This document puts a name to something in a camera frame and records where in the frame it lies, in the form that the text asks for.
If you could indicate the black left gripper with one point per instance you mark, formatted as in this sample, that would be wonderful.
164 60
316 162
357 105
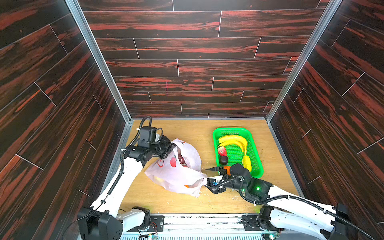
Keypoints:
165 145

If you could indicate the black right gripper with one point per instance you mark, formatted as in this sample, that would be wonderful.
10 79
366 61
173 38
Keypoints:
227 171

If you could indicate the dark purple fruit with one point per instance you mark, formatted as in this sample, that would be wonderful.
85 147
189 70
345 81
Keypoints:
223 160

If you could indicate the pink printed plastic bag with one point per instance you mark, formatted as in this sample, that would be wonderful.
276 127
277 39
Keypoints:
180 172

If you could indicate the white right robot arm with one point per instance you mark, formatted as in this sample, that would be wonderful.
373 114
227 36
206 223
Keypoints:
281 210

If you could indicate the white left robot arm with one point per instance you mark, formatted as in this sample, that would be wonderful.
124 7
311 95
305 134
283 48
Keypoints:
102 220

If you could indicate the orange fake fruit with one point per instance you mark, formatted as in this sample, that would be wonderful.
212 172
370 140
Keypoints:
227 168

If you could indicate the green plastic basket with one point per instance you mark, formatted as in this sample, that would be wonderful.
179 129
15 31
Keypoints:
235 154

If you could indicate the small yellow banana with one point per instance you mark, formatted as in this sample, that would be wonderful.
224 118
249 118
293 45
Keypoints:
247 163

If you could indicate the yellow banana bunch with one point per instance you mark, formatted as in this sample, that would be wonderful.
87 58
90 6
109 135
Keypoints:
239 141

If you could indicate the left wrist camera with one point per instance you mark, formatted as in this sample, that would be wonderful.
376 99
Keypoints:
150 135

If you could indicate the metal base rail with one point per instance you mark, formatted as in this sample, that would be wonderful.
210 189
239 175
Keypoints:
214 227

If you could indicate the aluminium corner post left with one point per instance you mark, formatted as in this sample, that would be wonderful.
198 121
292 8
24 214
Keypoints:
80 19

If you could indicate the aluminium corner post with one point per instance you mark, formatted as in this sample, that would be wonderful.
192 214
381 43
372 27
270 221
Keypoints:
318 31
80 19

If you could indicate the aluminium corner post right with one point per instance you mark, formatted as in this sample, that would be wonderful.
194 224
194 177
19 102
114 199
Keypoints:
318 31

